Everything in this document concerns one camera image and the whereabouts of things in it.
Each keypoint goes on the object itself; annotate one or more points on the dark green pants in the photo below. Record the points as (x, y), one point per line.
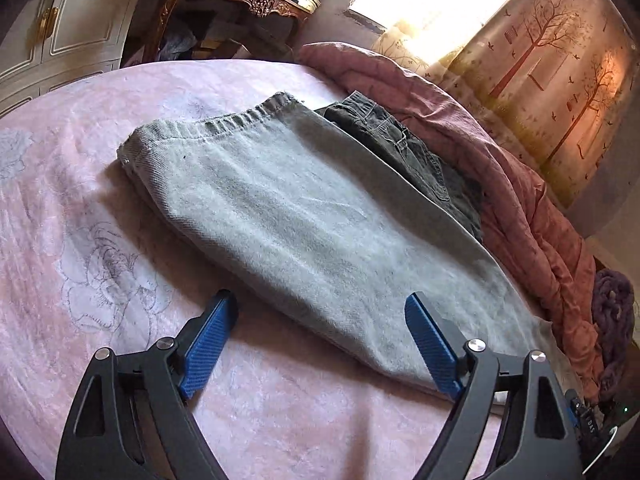
(415, 160)

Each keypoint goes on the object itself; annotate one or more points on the white wardrobe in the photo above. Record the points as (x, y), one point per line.
(80, 25)

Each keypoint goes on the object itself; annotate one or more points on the purple fluffy blanket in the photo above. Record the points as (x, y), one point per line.
(612, 310)

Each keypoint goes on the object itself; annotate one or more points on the light grey pants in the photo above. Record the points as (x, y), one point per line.
(300, 220)

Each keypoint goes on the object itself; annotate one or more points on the tree print curtain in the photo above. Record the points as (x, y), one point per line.
(550, 85)

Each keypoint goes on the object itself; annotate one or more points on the pink bed sheet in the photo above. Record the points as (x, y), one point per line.
(100, 185)

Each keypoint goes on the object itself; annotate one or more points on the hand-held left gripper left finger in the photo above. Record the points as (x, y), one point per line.
(207, 345)

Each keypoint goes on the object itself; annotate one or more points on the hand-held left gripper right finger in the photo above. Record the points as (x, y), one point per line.
(432, 347)

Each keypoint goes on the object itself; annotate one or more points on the pink quilt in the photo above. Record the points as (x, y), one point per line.
(525, 220)

